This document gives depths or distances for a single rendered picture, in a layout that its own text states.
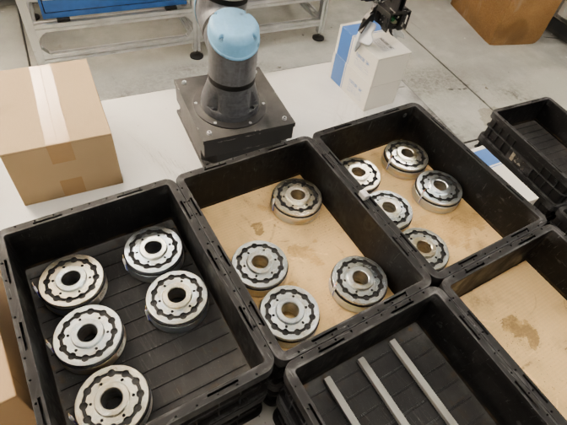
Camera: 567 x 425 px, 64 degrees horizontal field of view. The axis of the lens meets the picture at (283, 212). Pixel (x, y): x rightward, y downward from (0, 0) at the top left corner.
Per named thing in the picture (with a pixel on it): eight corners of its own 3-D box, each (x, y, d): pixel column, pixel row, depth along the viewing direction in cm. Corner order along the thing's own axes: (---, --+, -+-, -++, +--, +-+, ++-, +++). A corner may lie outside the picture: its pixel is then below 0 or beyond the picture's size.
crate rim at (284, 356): (173, 185, 85) (172, 175, 84) (307, 142, 97) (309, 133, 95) (278, 372, 65) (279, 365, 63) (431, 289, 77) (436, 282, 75)
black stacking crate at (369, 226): (178, 217, 93) (174, 178, 84) (300, 174, 104) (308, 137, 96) (272, 392, 73) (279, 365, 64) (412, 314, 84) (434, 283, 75)
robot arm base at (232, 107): (197, 87, 121) (197, 54, 113) (252, 85, 125) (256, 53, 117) (204, 125, 113) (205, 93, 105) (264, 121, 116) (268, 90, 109)
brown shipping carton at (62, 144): (12, 125, 120) (-12, 72, 108) (99, 109, 128) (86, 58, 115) (24, 206, 104) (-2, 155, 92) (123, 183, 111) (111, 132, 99)
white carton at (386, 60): (334, 51, 143) (340, 24, 137) (365, 45, 148) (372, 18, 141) (370, 87, 133) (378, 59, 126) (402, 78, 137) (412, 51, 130)
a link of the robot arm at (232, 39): (212, 89, 106) (213, 36, 96) (202, 56, 114) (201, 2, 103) (261, 85, 109) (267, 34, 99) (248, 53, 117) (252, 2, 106)
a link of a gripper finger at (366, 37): (358, 56, 128) (380, 27, 124) (346, 45, 131) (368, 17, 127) (364, 60, 130) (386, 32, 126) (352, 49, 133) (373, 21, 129)
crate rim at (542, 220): (307, 142, 97) (309, 133, 95) (412, 109, 109) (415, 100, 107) (431, 289, 77) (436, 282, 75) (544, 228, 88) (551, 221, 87)
